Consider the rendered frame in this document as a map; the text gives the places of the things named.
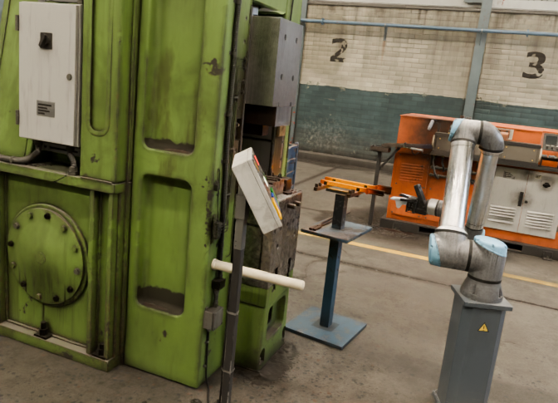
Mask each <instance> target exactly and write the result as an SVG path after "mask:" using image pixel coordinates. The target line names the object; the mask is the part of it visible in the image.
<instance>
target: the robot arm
mask: <svg viewBox="0 0 558 403"><path fill-rule="evenodd" d="M448 141H451V150H450V156H449V162H448V172H447V178H446V184H445V190H444V197H443V201H442V200H438V199H427V201H426V199H425V197H424V194H423V190H422V187H421V185H420V184H416V185H415V186H414V189H415V192H416V194H417V196H418V197H414V196H412V195H407V194H399V196H402V197H403V198H400V197H392V198H390V199H392V200H395V203H396V207H397V208H400V207H401V205H402V204H404V205H406V210H405V212H408V211H412V213H411V212H408V213H411V214H422V215H427V214H429V215H433V216H437V217H439V222H438V227H437V228H436V229H435V231H434V233H431V234H430V237H429V245H428V261H429V263H430V264H432V265H434V266H438V267H442V268H451V269H456V270H461V271H465V272H467V277H466V279H465V280H464V282H463V284H462V285H461V287H460V293H461V294H462V295H463V296H465V297H467V298H470V299H472V300H474V301H477V302H484V303H492V304H494V303H500V302H502V299H503V292H502V275H503V271H504V267H505V262H506V258H507V246H506V245H505V244H504V243H503V242H502V241H500V240H498V239H495V238H490V237H488V236H485V230H484V229H483V224H484V220H485V216H486V212H487V206H488V201H489V198H490V193H491V190H492V183H493V179H494V175H495V171H496V167H497V161H498V156H499V155H500V154H501V153H502V152H503V150H504V139H503V137H502V134H501V132H500V131H499V130H498V129H497V128H496V126H494V125H493V124H491V123H490V122H487V121H481V120H467V119H455V120H454V121H453V126H452V129H451V132H450V135H449V138H448ZM475 145H479V147H478V149H479V150H480V151H481V154H480V159H479V163H478V167H477V174H476V179H475V183H474V187H473V192H472V198H471V203H470V207H469V211H468V216H467V222H466V225H465V226H464V224H465V218H466V212H467V199H468V193H469V186H470V179H471V173H472V161H473V154H474V148H475Z"/></svg>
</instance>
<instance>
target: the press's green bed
mask: <svg viewBox="0 0 558 403"><path fill-rule="evenodd" d="M292 275H293V269H292V270H291V271H290V272H287V274H286V275H285V277H289V278H292ZM288 295H289V288H287V287H283V286H280V285H276V284H273V285H272V286H271V287H269V288H268V289H265V288H259V287H255V286H252V285H248V284H245V283H242V285H241V294H240V303H239V313H238V323H237V340H236V350H235V360H234V366H239V367H241V368H244V369H247V370H249V371H255V372H257V373H259V371H260V370H261V369H262V368H263V367H264V366H265V365H266V364H267V363H268V362H269V361H270V360H271V359H272V358H273V357H274V356H275V355H276V353H277V352H278V351H279V350H280V349H281V348H282V346H283V345H284V344H285V342H284V336H285V327H286V313H287V304H288Z"/></svg>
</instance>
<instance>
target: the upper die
mask: <svg viewBox="0 0 558 403"><path fill-rule="evenodd" d="M290 120H291V106H277V107H271V106H258V105H251V104H245V111H244V122H243V123H248V124H255V125H266V126H273V127H277V126H284V125H290Z"/></svg>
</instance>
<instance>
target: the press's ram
mask: <svg viewBox="0 0 558 403"><path fill-rule="evenodd" d="M302 33H303V26H302V25H300V24H297V23H295V22H292V21H289V20H286V19H285V18H282V17H264V16H252V32H251V42H250V52H249V62H248V72H247V91H246V101H245V104H251V105H258V106H271V107H277V106H295V104H296V88H297V81H298V72H299V64H300V56H301V40H302Z"/></svg>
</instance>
